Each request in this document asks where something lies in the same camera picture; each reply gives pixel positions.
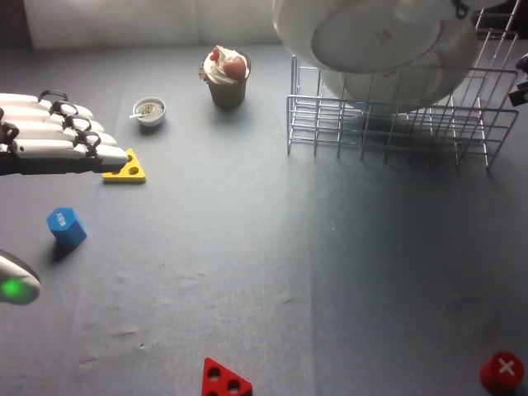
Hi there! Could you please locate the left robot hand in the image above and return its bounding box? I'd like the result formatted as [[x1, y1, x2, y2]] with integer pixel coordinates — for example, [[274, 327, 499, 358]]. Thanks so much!
[[0, 89, 129, 307]]

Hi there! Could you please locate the white ceramic plate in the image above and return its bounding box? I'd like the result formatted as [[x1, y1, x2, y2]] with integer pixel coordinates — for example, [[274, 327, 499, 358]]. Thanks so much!
[[271, 0, 482, 75], [319, 36, 483, 113]]

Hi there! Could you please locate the yellow triangle block with holes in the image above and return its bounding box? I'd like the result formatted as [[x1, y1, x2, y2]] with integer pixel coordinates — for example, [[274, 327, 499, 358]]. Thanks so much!
[[101, 148, 147, 185]]

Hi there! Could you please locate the blue hexagonal block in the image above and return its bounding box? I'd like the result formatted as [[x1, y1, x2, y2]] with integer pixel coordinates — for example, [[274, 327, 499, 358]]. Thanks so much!
[[46, 206, 88, 250]]

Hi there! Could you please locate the small white bowl olive filling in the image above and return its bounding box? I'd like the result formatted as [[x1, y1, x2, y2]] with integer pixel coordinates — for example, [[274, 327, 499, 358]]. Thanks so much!
[[132, 97, 167, 127]]

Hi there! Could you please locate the toy cupcake with red heart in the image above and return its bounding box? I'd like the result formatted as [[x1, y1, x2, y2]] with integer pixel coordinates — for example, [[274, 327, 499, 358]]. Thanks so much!
[[197, 45, 253, 111]]

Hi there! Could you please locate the red triangle block with holes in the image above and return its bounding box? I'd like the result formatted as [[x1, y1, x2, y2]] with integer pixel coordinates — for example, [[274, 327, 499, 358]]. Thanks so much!
[[200, 357, 253, 396]]

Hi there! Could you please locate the red cylinder block white cross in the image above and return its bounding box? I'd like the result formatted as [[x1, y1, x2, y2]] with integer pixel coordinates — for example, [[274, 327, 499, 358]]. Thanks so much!
[[478, 351, 526, 391]]

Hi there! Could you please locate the silver wire dish rack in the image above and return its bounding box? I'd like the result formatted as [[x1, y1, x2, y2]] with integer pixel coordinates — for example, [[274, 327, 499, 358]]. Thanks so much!
[[285, 0, 521, 172]]

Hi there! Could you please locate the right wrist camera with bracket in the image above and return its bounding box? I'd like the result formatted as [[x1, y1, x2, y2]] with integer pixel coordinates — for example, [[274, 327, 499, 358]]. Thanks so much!
[[507, 55, 528, 109]]

